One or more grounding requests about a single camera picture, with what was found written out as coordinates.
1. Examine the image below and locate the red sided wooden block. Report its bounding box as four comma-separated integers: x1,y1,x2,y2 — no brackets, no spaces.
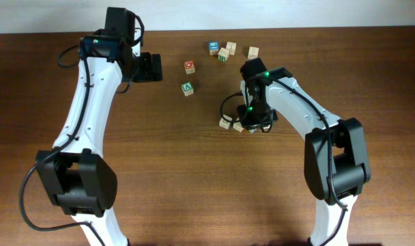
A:
233,120,244,133

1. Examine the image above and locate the blue number wooden block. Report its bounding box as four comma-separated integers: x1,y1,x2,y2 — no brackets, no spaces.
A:
219,115,233,129

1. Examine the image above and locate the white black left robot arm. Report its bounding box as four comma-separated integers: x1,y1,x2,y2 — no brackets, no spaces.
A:
33,7,162,245

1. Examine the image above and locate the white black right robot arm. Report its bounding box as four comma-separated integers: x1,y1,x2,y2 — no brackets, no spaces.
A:
238,58,371,245

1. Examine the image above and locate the red top wooden block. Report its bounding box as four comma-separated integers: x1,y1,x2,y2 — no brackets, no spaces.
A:
184,60,196,74

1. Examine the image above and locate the green V wooden block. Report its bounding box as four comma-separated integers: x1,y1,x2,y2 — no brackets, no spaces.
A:
181,81,194,96

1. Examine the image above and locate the plain wooden block rightmost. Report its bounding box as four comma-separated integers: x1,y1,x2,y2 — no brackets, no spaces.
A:
248,46,259,59

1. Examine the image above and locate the plain wooden block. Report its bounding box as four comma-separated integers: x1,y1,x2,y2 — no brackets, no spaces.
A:
226,42,236,55
248,46,259,59

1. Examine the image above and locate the green letter wooden block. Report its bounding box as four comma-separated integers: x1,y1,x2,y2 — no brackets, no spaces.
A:
217,48,230,62

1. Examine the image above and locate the blue top wooden block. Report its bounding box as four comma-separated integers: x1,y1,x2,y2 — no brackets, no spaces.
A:
208,41,219,55

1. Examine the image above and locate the plain wooden block far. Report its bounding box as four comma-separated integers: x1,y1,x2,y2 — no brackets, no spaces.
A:
226,42,236,55

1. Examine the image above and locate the right black cable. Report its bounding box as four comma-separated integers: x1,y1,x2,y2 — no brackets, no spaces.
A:
219,74,349,246

